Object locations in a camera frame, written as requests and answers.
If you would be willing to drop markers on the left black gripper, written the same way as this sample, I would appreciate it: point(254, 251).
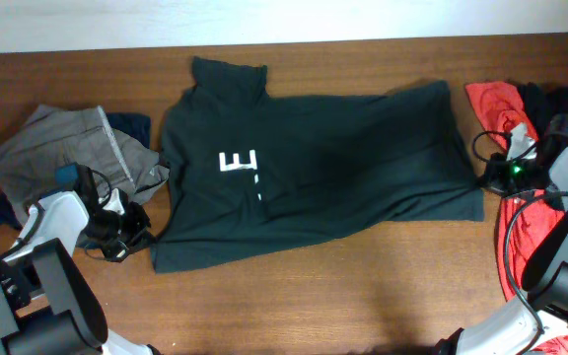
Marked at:
point(134, 213)

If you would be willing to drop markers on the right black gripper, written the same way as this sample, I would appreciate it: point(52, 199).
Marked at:
point(491, 179)

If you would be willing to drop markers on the dark green Nike t-shirt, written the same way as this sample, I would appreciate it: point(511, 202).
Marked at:
point(251, 174)

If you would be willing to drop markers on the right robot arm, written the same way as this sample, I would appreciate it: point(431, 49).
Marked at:
point(538, 312)

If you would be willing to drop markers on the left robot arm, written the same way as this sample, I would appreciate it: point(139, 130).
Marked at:
point(46, 305)

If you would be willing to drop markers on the red garment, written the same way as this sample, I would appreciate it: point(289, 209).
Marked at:
point(499, 108)

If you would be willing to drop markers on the black garment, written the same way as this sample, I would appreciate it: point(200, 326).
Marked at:
point(540, 107)

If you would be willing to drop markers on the navy blue folded garment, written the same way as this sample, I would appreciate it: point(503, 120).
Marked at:
point(135, 125)

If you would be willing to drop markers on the grey folded trousers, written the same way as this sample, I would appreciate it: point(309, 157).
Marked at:
point(53, 137)

